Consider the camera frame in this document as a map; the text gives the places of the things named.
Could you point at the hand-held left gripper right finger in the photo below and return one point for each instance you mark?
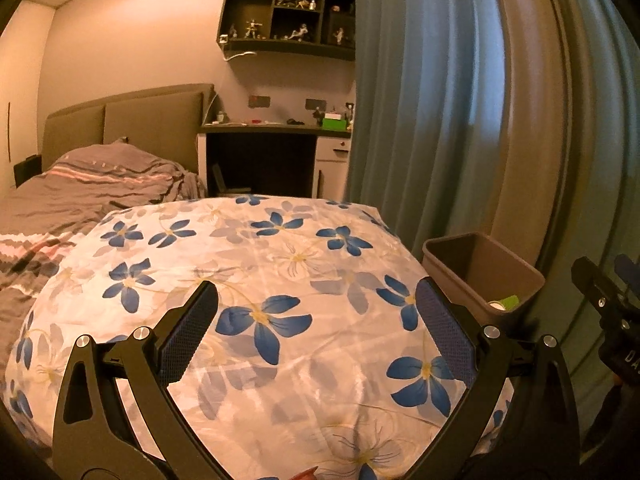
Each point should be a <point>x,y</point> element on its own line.
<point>445,332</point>

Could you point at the brown plastic bin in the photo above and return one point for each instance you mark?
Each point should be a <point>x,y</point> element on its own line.
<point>450,260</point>

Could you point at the dark wall socket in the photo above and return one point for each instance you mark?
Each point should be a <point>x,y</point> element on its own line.
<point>259,101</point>
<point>316,105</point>

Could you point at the green box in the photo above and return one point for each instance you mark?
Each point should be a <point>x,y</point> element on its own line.
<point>334,123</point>

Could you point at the group of small figurines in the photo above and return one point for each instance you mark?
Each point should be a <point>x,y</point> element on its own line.
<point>300,32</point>

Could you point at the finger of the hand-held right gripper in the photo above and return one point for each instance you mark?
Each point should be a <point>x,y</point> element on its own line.
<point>587,277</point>
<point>629,266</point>

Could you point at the dark top desk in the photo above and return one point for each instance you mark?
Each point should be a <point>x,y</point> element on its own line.
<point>260,155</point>

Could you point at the white wardrobe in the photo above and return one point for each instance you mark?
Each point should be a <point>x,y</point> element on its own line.
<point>17,110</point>

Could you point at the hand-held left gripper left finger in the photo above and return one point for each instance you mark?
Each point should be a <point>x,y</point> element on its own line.
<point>187,332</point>

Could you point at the green paper cup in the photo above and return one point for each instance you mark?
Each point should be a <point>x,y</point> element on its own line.
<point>507,303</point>

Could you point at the brown padded headboard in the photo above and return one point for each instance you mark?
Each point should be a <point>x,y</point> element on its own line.
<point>150,125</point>

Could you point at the black bedside stand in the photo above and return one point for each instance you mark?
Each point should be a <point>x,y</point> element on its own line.
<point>27,172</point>

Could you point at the dark wall shelf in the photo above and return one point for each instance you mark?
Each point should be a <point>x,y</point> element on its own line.
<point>245,2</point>

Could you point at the white drawer cabinet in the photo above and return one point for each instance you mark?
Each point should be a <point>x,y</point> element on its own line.
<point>332,165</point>

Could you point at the beige curtain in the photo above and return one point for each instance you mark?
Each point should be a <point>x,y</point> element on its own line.
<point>540,110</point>

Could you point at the dark box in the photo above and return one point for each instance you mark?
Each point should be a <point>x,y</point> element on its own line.
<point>227,182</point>

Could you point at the blue curtain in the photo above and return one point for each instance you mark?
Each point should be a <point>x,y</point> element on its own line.
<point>415,110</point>

